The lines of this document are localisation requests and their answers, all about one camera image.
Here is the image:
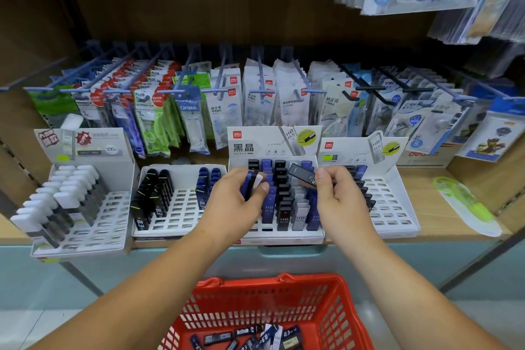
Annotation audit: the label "short row of black cases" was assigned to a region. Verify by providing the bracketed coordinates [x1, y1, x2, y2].
[344, 164, 377, 212]

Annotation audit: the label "blue pencil lead case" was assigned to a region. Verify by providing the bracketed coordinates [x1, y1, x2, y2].
[240, 170, 260, 201]

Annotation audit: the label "hanging dark green packets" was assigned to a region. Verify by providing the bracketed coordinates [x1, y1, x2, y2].
[25, 84, 79, 127]

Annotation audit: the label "white display box, red badge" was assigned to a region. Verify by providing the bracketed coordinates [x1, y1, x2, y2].
[10, 128, 141, 261]

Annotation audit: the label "black peg hook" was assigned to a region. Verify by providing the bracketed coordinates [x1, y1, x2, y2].
[337, 63, 361, 102]
[356, 67, 412, 94]
[406, 67, 477, 103]

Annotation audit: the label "white display box, green label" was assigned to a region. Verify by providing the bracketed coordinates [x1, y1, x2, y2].
[317, 136, 422, 240]

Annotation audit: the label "pile of lead cases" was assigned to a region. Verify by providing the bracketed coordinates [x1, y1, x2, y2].
[189, 323, 305, 350]

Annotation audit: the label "rows of mixed lead cases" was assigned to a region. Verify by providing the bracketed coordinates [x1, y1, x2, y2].
[247, 158, 322, 232]

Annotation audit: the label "wooden display shelf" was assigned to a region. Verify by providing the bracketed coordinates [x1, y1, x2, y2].
[0, 149, 525, 249]

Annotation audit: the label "hanging cartoon print packets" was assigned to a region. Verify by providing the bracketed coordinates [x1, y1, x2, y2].
[447, 84, 525, 163]

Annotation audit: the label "hanging light blue tape packets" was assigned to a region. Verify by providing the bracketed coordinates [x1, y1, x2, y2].
[342, 62, 466, 156]

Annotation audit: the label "white carton with orange print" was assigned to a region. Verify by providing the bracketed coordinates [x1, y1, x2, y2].
[395, 144, 464, 168]

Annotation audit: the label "person's left forearm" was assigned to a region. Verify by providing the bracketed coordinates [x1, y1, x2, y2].
[25, 231, 232, 350]

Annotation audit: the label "hanging light green refill packets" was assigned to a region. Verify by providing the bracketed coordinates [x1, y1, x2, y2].
[135, 73, 214, 158]

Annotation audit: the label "row of white-capped lead cases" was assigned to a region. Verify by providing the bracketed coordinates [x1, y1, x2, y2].
[10, 164, 110, 249]

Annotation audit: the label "person's left hand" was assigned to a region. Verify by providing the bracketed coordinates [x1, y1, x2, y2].
[198, 167, 270, 244]

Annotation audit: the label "red plastic shopping basket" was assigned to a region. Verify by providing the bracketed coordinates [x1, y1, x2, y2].
[158, 273, 375, 350]

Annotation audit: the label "white display box, grey header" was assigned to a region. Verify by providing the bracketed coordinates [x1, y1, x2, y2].
[227, 125, 326, 246]

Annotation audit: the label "row of black lead cases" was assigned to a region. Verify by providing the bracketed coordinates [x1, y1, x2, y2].
[130, 168, 175, 232]

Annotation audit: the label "person's right forearm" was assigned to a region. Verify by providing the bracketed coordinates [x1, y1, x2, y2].
[340, 233, 510, 350]

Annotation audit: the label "black pencil lead case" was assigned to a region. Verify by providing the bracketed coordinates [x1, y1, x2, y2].
[288, 163, 318, 190]

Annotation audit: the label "hanging red-label tape packets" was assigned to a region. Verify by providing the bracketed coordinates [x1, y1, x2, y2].
[62, 59, 183, 158]

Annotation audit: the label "low white display tray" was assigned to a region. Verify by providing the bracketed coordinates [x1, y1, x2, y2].
[130, 164, 229, 240]

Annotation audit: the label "hanging blue-header refill packets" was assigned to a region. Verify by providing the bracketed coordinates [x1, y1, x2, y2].
[173, 84, 211, 155]

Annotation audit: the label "green correction tape packet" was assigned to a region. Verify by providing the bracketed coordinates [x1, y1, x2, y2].
[433, 176, 503, 238]

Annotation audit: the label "row of dark blue cases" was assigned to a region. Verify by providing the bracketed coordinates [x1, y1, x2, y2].
[195, 166, 222, 211]

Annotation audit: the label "hanging white red-mark packets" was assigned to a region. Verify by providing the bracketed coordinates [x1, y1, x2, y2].
[208, 59, 363, 150]

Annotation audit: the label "person's right hand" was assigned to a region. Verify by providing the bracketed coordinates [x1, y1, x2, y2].
[314, 165, 381, 249]

